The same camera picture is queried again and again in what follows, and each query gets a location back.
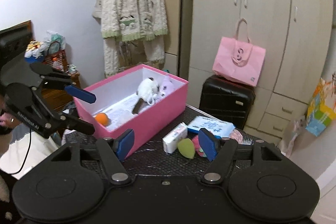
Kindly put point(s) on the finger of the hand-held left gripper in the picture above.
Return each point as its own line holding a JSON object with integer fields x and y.
{"x": 78, "y": 124}
{"x": 78, "y": 92}

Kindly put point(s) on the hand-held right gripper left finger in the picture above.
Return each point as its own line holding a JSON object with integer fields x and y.
{"x": 124, "y": 145}

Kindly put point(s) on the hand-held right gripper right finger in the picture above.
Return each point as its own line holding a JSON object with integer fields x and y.
{"x": 207, "y": 144}

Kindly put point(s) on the blue white wipes pack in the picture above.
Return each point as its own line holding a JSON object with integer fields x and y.
{"x": 210, "y": 125}

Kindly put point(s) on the green teardrop makeup sponge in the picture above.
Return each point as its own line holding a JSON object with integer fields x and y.
{"x": 187, "y": 149}

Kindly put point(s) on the orange ball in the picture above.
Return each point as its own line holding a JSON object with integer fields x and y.
{"x": 101, "y": 119}

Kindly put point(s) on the white tissue pack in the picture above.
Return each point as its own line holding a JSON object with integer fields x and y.
{"x": 174, "y": 137}

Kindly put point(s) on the pink floral scrunchie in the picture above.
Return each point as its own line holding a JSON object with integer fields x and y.
{"x": 240, "y": 136}

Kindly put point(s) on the pink cardboard box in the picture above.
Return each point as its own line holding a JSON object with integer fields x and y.
{"x": 157, "y": 119}

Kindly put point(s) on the white brown plush toy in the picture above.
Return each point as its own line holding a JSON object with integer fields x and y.
{"x": 147, "y": 88}

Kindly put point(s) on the purple plush toy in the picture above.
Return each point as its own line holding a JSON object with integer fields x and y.
{"x": 166, "y": 86}

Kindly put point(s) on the person's left hand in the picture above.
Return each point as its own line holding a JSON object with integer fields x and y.
{"x": 8, "y": 120}

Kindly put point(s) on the brown wooden nightstand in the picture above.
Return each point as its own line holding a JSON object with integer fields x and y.
{"x": 57, "y": 94}

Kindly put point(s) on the white printed paper sheet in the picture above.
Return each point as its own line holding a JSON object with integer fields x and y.
{"x": 123, "y": 113}

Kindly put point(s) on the red woven basket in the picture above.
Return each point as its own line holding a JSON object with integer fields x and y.
{"x": 56, "y": 56}

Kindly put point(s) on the black honeycomb mat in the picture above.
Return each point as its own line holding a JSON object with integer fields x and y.
{"x": 162, "y": 166}

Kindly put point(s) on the black suitcase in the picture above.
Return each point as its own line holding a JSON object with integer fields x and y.
{"x": 225, "y": 103}

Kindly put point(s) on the blue bowl of snacks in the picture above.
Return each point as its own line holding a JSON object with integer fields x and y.
{"x": 33, "y": 52}

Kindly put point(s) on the person's grey white clothing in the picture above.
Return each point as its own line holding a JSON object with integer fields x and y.
{"x": 15, "y": 150}

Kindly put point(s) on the crumpled clear plastic bag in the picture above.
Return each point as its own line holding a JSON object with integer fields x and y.
{"x": 55, "y": 37}

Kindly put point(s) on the dark framed board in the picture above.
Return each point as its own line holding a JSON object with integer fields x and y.
{"x": 13, "y": 40}

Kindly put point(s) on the cream fleece pajama pants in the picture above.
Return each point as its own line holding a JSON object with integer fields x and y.
{"x": 131, "y": 56}

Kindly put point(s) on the white plastic bag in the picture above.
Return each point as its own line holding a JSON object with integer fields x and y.
{"x": 292, "y": 137}

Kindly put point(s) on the beige canvas tote bag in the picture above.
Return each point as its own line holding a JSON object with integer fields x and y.
{"x": 96, "y": 7}

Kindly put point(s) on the pink tote bag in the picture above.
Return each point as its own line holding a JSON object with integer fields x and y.
{"x": 236, "y": 61}

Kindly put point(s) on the cream fleece pajama jacket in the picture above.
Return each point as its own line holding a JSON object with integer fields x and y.
{"x": 134, "y": 3}

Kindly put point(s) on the colourful paper gift bag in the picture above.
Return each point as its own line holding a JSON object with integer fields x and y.
{"x": 321, "y": 111}

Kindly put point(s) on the light wooden panel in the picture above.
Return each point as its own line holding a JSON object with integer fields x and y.
{"x": 170, "y": 3}

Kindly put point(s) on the black clothes rack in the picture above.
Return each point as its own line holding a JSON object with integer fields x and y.
{"x": 184, "y": 16}

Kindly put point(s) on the beige wooden wardrobe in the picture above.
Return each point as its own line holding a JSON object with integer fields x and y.
{"x": 275, "y": 16}

